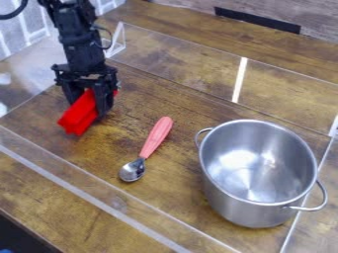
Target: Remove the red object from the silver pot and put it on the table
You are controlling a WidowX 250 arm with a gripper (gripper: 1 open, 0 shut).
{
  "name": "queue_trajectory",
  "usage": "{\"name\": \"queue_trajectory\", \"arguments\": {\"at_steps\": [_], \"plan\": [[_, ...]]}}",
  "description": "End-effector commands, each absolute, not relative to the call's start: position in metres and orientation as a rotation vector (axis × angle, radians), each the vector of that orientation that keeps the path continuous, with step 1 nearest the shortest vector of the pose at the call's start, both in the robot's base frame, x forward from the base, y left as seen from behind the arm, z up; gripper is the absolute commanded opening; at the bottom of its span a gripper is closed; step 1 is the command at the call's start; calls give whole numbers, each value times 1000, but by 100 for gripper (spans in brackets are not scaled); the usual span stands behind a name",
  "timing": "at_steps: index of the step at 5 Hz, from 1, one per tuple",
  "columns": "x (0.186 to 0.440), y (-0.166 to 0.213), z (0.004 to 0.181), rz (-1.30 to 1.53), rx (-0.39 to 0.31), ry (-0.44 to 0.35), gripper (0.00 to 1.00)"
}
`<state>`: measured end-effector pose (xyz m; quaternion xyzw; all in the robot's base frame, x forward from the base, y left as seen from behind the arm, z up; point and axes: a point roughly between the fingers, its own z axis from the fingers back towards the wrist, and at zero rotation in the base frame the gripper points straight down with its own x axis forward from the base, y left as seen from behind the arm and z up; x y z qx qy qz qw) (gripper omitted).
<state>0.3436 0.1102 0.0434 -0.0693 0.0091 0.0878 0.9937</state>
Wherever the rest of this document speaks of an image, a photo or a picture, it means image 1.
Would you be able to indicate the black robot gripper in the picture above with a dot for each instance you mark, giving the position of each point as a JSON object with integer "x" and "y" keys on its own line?
{"x": 86, "y": 71}

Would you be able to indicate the red plastic block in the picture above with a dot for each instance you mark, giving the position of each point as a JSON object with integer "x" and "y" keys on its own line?
{"x": 81, "y": 115}

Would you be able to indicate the silver metal pot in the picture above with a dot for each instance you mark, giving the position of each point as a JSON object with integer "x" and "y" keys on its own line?
{"x": 259, "y": 171}

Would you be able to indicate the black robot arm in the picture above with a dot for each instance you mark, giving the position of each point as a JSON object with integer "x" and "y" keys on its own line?
{"x": 73, "y": 17}

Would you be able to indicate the white tape strip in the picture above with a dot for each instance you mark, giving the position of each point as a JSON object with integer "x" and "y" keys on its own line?
{"x": 240, "y": 79}

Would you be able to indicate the clear acrylic front barrier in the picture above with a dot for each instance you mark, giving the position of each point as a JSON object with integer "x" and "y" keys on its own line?
{"x": 176, "y": 234}

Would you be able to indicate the spoon with pink handle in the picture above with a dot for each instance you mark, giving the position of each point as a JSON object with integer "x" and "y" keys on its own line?
{"x": 133, "y": 171}

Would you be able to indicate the black strip on wall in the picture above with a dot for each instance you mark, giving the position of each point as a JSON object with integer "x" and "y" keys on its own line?
{"x": 259, "y": 20}

